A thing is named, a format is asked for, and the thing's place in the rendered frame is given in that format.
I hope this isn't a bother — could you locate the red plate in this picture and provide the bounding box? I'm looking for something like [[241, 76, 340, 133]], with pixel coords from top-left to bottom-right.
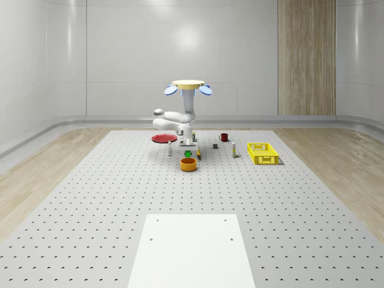
[[151, 133, 179, 146]]

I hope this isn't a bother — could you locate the yellow bowl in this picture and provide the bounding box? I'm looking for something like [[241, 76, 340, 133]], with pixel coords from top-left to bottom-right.
[[179, 157, 198, 173]]

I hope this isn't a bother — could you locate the yellow basket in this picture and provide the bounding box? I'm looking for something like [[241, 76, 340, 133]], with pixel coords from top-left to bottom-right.
[[247, 142, 280, 166]]

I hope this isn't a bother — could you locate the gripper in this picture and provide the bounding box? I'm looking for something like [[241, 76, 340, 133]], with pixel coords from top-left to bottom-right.
[[178, 139, 201, 157]]

